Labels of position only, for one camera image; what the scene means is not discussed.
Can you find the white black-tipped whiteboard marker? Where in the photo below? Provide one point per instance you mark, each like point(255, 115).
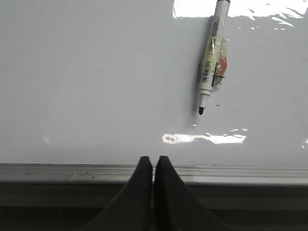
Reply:
point(214, 61)

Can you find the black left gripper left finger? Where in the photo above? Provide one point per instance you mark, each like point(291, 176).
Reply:
point(129, 211)

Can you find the white whiteboard with aluminium frame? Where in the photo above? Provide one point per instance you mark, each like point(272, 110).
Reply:
point(87, 87)

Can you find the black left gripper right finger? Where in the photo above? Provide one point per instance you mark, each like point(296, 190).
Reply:
point(176, 208)

